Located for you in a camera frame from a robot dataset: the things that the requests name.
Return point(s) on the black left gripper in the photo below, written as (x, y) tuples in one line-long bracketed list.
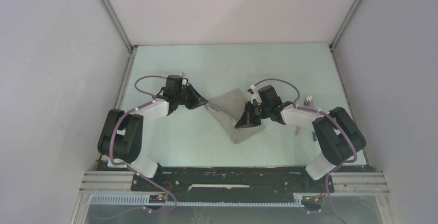
[(198, 100)]

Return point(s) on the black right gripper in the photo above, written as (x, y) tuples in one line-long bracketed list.
[(247, 118)]

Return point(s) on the grey cloth napkin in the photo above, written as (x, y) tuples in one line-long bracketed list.
[(227, 110)]

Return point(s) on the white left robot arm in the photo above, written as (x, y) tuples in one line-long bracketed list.
[(121, 138)]

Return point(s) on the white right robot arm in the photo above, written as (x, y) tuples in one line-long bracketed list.
[(338, 136)]

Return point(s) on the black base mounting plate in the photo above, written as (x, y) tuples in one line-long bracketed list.
[(235, 184)]

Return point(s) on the right small circuit board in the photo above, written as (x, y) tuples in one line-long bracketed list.
[(311, 200)]

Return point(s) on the small circuit board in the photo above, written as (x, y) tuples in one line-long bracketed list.
[(311, 200), (157, 199)]

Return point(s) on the left small circuit board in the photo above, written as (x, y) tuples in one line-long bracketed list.
[(157, 199)]

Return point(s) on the knife with teal handle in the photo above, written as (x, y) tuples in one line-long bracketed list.
[(314, 136)]

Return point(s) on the white slotted cable duct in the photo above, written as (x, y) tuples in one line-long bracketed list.
[(119, 199)]

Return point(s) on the left aluminium frame post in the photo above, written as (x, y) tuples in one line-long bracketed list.
[(109, 9)]

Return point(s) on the aluminium frame post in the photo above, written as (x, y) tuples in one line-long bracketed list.
[(347, 19), (109, 9)]

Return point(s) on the right aluminium frame post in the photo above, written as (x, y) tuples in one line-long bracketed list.
[(347, 19)]

